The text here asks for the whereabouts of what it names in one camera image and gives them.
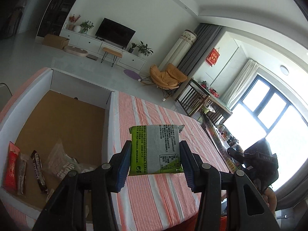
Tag dark chocolate bar packet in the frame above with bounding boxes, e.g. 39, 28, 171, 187
31, 150, 48, 193

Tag clear bag brown biscuits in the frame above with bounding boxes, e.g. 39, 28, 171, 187
43, 139, 98, 180

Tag green snack packet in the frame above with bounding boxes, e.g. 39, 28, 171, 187
129, 125, 185, 176

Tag red snack packet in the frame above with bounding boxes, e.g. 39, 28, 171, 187
3, 142, 20, 193

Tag beige wafer snack packet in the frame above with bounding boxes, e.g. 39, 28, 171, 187
17, 153, 29, 196

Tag person's right hand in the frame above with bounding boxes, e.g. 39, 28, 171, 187
262, 187, 277, 215

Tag cluttered side table items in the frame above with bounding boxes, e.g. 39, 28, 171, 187
202, 113, 240, 174

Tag striped orange grey tablecloth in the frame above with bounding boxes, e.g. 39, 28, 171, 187
1, 68, 227, 230

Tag green plastic stool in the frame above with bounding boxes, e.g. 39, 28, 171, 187
202, 104, 216, 114

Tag dark wooden crib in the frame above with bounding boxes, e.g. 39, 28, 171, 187
176, 79, 209, 117

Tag white sheer curtain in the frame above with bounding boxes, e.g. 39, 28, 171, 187
221, 59, 259, 109

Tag white cardboard box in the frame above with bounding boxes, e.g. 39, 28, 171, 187
0, 67, 119, 231

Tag orange rocking lounge chair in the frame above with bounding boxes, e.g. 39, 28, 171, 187
138, 63, 188, 101

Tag purple round floor mat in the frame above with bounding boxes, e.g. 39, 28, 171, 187
124, 69, 142, 81

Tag tall white air conditioner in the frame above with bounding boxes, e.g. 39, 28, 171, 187
159, 30, 197, 70

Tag large potted green plant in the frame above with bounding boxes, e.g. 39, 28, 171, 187
137, 41, 153, 57

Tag grey curtain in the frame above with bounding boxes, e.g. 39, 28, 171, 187
177, 23, 222, 76

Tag small potted plant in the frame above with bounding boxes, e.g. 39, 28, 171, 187
128, 42, 137, 53

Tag small wooden bench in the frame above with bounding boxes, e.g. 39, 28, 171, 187
101, 47, 123, 66

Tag round beige cat scratcher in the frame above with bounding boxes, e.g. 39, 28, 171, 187
63, 45, 89, 57

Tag white tv cabinet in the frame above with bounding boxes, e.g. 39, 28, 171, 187
60, 29, 146, 72

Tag brown cardboard box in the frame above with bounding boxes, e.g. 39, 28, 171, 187
42, 34, 69, 49

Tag black flat television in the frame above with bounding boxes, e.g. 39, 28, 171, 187
95, 18, 135, 49

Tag white round vase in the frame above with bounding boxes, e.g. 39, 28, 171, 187
73, 25, 81, 32

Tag green plant glass vase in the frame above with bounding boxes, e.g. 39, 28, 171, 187
80, 20, 94, 34

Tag red flowers in vase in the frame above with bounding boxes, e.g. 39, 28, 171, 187
68, 14, 81, 30

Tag black glass display cabinet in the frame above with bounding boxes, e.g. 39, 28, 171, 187
37, 0, 76, 38

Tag red hanging wall decoration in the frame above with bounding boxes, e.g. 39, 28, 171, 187
206, 49, 220, 67

